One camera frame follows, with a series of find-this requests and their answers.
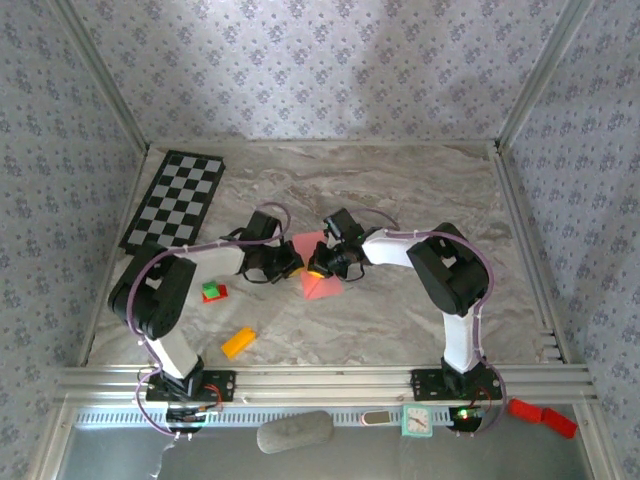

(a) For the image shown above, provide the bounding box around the teal square clock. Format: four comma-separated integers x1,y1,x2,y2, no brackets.
401,403,434,440

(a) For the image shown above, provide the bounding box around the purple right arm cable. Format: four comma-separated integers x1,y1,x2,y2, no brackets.
349,207,509,439

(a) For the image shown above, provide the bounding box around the grey stone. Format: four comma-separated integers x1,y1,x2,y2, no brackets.
256,410,335,455

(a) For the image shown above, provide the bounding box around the red toy block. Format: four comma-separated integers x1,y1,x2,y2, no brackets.
201,283,230,305

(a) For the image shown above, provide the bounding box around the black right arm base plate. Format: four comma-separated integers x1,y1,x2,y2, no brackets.
410,368,503,402

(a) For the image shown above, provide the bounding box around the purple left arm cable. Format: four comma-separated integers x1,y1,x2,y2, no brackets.
127,202,292,441

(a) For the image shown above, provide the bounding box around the black and grey chessboard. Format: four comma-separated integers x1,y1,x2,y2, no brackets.
118,149,226,261

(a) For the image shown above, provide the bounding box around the aluminium side rail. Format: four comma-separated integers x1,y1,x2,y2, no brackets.
492,144,570,364

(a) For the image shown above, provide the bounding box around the aluminium frame rail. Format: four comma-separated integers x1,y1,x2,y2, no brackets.
52,364,599,406

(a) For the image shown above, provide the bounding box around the perforated metal cable tray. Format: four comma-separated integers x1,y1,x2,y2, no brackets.
74,405,551,428

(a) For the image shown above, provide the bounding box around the aluminium frame post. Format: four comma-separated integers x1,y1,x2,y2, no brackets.
47,0,151,157
496,0,595,152

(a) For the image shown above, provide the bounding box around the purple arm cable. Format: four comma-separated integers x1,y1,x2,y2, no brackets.
127,202,292,441
349,207,509,439

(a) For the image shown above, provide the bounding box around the yellow toy block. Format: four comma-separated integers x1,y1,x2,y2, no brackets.
220,327,258,360

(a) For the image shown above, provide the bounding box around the red plastic object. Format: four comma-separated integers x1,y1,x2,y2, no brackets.
507,398,579,440

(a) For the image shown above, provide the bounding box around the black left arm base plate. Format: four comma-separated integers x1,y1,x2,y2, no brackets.
145,369,237,404

